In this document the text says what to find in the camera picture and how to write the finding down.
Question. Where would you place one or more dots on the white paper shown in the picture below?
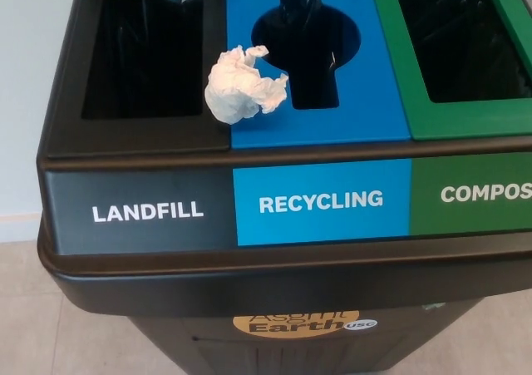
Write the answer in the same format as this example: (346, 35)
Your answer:
(232, 88)

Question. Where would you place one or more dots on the black three-stream trash can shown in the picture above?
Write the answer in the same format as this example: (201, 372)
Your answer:
(208, 283)

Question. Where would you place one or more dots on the blue recycling label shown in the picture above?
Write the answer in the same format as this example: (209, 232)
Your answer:
(320, 225)

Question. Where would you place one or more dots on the black landfill label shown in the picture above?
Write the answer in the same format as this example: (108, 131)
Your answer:
(145, 184)

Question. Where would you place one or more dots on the blue recycling lid panel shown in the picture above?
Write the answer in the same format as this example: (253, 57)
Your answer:
(365, 100)

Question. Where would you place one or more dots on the black landfill lid panel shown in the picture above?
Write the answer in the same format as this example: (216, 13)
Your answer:
(145, 136)

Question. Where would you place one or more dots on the black recycling bin liner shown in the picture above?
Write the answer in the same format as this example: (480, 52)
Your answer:
(307, 46)

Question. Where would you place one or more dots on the round gold Asgmt Earth sticker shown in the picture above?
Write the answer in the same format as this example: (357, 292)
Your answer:
(245, 323)

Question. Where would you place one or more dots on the black landfill bin liner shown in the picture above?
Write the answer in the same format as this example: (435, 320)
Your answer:
(141, 59)

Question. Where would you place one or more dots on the small white USC sticker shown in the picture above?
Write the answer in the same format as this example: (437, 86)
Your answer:
(361, 325)

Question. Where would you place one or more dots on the green compost label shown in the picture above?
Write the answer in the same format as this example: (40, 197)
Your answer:
(469, 219)

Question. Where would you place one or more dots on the green compost lid panel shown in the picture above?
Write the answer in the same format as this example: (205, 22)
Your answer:
(478, 119)

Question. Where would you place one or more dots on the black compost bin liner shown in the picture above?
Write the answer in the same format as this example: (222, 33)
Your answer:
(457, 38)

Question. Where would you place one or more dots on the white wall baseboard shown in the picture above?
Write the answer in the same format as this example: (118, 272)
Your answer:
(21, 227)

